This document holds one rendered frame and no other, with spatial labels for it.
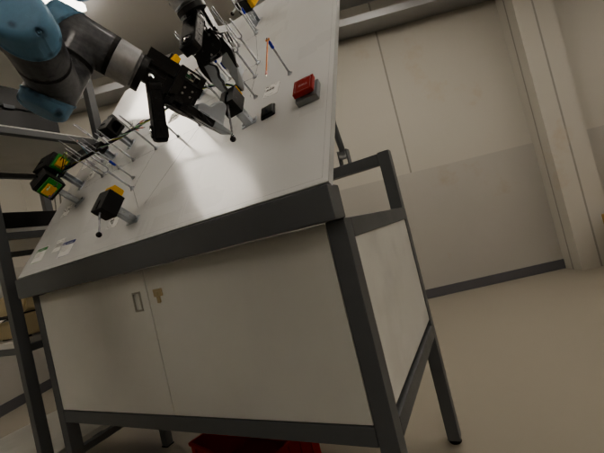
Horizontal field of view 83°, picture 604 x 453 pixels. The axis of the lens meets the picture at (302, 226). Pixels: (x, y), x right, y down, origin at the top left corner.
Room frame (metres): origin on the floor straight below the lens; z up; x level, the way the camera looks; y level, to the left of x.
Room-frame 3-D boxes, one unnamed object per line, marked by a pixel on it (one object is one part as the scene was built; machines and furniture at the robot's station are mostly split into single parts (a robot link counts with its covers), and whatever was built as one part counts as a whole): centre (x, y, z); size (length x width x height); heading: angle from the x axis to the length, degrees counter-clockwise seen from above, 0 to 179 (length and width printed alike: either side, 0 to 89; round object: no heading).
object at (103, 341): (1.05, 0.68, 0.60); 0.55 x 0.02 x 0.39; 62
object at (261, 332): (0.79, 0.20, 0.60); 0.55 x 0.03 x 0.39; 62
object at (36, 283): (0.90, 0.45, 0.83); 1.18 x 0.05 x 0.06; 62
